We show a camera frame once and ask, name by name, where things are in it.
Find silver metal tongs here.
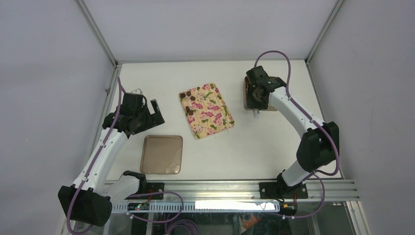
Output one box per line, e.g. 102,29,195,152
252,109,260,119

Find gold box lid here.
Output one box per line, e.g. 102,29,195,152
140,135,183,175

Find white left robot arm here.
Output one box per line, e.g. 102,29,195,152
58,93,165,227

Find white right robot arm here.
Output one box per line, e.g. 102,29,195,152
246,66,339,198

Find gold chocolate box with dividers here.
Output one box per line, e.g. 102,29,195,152
243,76,279,112

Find floral rectangular tray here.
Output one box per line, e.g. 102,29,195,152
178,83,235,140

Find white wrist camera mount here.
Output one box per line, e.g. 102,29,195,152
131,88,143,95

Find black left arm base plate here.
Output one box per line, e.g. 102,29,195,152
125,182,165,200

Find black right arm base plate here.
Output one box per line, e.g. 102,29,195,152
258,181,308,199

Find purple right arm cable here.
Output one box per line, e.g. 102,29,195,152
254,50,341,218

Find white slotted cable duct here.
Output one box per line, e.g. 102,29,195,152
111,200,280,214

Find aluminium mounting rail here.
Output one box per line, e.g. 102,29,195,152
148,179,360,202

